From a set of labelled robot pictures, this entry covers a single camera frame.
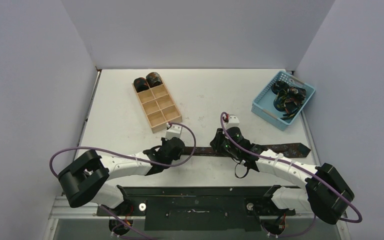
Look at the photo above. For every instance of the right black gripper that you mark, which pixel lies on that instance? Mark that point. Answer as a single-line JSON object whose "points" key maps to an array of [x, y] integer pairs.
{"points": [[218, 141]]}

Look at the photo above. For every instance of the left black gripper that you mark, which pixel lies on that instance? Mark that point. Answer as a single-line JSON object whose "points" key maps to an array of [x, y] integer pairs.
{"points": [[164, 141]]}

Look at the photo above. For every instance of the wooden compartment tray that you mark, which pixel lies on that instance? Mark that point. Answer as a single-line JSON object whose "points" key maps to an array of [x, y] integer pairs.
{"points": [[159, 107]]}

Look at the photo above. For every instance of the blue plastic basket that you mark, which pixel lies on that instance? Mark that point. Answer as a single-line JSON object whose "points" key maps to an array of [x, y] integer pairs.
{"points": [[262, 105]]}

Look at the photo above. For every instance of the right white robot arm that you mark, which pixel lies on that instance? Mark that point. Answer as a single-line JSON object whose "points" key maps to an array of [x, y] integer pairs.
{"points": [[319, 189]]}

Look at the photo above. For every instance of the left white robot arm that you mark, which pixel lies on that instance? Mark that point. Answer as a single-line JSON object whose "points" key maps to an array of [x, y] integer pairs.
{"points": [[85, 180]]}

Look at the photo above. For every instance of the colourful ties pile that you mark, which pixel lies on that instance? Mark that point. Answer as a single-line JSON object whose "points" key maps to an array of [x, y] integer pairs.
{"points": [[289, 99]]}

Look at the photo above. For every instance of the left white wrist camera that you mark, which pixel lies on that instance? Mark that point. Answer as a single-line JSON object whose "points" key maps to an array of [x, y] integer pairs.
{"points": [[173, 131]]}

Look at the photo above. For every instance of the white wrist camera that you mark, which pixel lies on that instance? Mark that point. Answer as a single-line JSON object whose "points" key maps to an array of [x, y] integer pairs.
{"points": [[173, 131], [231, 121]]}

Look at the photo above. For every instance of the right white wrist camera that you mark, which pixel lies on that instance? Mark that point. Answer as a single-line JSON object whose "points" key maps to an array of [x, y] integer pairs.
{"points": [[231, 121]]}

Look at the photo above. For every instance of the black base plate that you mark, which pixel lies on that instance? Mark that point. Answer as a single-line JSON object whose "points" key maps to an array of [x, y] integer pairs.
{"points": [[200, 208]]}

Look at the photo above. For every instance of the aluminium frame rail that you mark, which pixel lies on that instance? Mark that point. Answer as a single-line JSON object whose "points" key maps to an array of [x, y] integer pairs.
{"points": [[62, 210]]}

